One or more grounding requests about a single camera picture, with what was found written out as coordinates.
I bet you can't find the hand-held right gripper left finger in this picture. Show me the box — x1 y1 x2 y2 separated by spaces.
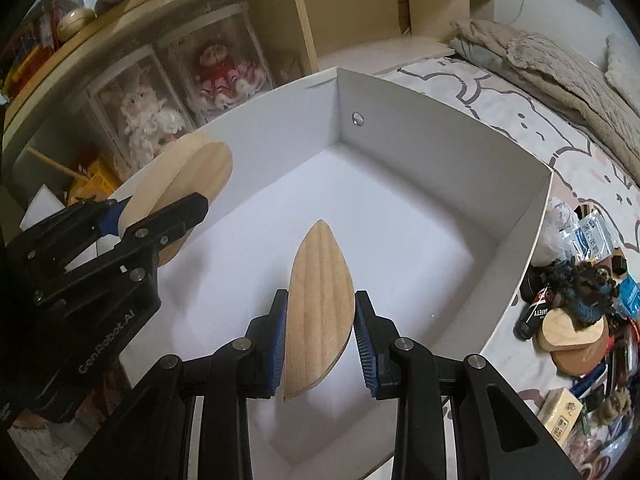
65 290 290 480

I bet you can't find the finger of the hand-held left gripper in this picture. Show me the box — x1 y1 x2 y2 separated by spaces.
30 192 210 311
10 199 132 281

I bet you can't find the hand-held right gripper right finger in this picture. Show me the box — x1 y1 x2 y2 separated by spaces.
352 290 583 480

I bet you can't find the thick oval wooden block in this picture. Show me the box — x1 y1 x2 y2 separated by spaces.
119 132 234 267

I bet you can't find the oval wooden piece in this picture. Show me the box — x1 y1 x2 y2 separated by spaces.
283 220 357 402

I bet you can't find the white shoe box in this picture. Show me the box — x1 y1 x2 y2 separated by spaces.
107 66 553 480

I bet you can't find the wooden stick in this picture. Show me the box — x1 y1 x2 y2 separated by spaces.
26 147 86 181

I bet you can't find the white dress doll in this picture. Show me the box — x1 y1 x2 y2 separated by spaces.
100 77 188 166

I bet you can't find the red dress doll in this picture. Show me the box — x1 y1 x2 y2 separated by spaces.
192 42 266 111

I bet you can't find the colourful toy box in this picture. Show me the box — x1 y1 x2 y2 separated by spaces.
0 5 66 96

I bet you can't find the round wooden figurine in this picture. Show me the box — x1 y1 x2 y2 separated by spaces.
56 9 97 38

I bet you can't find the beige printed small box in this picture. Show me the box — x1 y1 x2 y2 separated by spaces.
537 387 586 453

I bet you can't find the wooden oval box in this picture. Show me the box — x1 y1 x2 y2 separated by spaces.
535 305 606 361

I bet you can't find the round wooden disc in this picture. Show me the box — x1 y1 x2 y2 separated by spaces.
550 317 611 378

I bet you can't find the black blue scrunchie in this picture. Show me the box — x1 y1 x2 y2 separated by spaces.
542 255 626 323

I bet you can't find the wooden shelf unit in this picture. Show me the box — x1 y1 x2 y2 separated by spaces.
0 0 497 241

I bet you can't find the clear blue printed packet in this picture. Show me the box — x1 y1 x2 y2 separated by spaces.
570 207 613 261

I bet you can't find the bunny print bed sheet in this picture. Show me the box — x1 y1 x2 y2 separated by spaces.
375 55 640 480

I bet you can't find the fluffy beige pillow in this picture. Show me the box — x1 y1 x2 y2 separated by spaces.
605 32 640 101

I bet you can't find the black strap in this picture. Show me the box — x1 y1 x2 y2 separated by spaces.
515 265 556 343

